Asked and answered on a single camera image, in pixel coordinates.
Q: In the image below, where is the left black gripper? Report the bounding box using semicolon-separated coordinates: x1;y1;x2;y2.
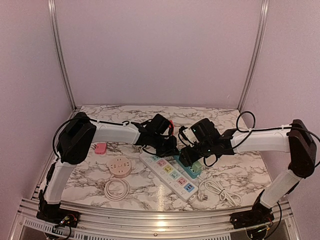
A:
151;133;180;158

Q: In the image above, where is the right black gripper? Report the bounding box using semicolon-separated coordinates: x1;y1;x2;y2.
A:
179;141;214;164

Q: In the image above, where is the red cube socket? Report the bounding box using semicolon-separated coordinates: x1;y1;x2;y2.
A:
168;120;174;136

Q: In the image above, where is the light green plug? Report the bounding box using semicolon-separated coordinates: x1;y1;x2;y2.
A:
191;161;202;173

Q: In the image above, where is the white multicolour power strip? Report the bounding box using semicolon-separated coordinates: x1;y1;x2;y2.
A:
139;152;198;202

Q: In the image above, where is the teal power strip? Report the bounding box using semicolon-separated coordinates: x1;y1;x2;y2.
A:
173;155;201;179

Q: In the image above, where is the pink round power strip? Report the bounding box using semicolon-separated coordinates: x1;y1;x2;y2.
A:
106;156;132;178

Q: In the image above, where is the pink cube socket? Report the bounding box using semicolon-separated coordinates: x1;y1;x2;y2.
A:
94;142;107;155

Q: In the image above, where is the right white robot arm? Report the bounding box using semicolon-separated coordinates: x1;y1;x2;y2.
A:
178;118;320;224

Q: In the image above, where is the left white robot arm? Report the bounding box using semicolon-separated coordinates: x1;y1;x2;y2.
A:
39;112;179;223

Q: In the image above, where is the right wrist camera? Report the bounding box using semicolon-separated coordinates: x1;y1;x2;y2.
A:
178;118;221;145

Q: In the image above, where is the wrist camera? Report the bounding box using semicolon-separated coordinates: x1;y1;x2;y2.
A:
145;113;171;135
178;118;221;145

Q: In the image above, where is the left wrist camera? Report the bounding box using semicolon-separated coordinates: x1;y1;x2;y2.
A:
145;113;171;135

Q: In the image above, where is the white bundled power cord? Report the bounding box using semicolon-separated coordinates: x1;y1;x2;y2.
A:
197;178;243;206

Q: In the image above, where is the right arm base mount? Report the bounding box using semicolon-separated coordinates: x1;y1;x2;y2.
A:
230;203;275;229

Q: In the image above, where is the aluminium front rail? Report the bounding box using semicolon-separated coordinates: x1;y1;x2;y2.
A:
6;198;302;240

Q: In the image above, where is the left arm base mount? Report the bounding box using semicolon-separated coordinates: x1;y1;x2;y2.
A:
36;203;80;228

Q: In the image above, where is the right aluminium frame post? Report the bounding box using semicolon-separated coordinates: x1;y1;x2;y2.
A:
237;0;270;112

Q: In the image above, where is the aluminium frame post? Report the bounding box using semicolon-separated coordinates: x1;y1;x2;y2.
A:
48;0;77;111
237;0;270;112

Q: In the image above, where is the left aluminium frame post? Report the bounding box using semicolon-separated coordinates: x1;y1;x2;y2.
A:
48;0;77;111

